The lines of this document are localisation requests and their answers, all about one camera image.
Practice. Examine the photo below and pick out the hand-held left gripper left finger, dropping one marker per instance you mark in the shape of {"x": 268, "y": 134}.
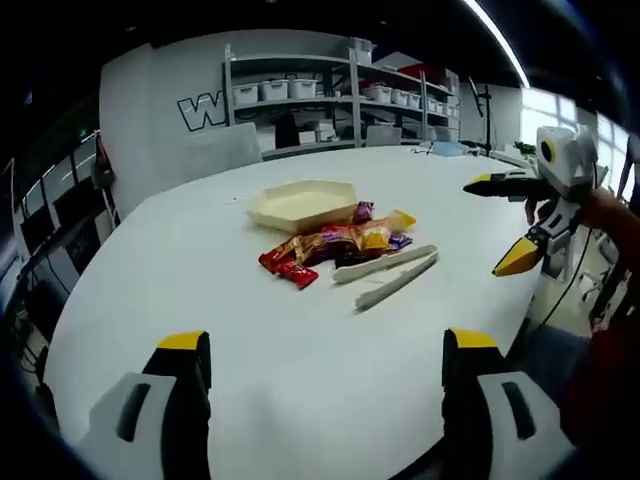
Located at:
{"x": 150, "y": 400}

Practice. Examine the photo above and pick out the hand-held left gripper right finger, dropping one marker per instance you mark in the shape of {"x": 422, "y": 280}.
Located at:
{"x": 505, "y": 400}

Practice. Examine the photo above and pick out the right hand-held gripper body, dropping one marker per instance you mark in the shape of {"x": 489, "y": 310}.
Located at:
{"x": 567, "y": 160}

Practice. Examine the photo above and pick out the yellow food packet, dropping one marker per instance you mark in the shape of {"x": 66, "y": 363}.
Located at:
{"x": 402, "y": 220}

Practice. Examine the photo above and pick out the small violet food packet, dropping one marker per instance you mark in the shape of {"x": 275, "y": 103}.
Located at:
{"x": 400, "y": 241}

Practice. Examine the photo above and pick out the white food tongs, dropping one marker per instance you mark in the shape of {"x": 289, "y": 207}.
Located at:
{"x": 385, "y": 267}

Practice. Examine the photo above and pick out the purple food packet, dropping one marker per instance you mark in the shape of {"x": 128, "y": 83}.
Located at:
{"x": 363, "y": 212}

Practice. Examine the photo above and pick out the dark brown food packet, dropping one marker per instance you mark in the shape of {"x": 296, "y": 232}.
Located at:
{"x": 350, "y": 259}

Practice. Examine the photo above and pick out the golden orange food packet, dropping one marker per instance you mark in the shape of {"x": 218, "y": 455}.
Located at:
{"x": 340, "y": 240}

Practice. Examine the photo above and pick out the red food packet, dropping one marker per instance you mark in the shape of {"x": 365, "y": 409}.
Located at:
{"x": 290, "y": 265}

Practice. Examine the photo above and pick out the beige hexagonal paper container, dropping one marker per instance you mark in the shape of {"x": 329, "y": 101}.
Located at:
{"x": 300, "y": 205}

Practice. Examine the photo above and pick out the person's right hand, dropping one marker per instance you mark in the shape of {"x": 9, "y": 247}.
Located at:
{"x": 602, "y": 210}

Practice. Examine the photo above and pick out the blue flat item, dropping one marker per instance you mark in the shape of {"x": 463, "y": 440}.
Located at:
{"x": 450, "y": 148}

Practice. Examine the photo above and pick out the black tripod stand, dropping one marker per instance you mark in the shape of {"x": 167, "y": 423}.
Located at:
{"x": 484, "y": 115}

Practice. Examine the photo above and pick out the white swivel chair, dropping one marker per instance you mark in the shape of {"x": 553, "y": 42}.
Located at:
{"x": 597, "y": 270}

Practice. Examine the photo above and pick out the narrow grey shelf rack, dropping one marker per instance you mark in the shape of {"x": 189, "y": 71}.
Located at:
{"x": 400, "y": 112}

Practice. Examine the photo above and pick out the small white chair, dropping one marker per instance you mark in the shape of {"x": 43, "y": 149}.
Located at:
{"x": 384, "y": 136}

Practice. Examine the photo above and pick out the ceiling light strip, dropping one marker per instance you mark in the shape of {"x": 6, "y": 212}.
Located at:
{"x": 500, "y": 37}

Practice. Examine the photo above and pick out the wide grey shelf rack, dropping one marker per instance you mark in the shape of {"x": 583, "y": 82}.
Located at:
{"x": 295, "y": 105}

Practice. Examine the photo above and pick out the black office chair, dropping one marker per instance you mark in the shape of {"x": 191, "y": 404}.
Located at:
{"x": 286, "y": 130}

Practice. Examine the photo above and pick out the red and black bag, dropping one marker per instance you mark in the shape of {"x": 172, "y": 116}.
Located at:
{"x": 104, "y": 165}

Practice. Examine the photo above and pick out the row of white storage bins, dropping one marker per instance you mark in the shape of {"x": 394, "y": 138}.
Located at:
{"x": 275, "y": 90}

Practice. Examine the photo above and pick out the large white chair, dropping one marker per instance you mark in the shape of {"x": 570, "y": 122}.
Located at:
{"x": 225, "y": 145}

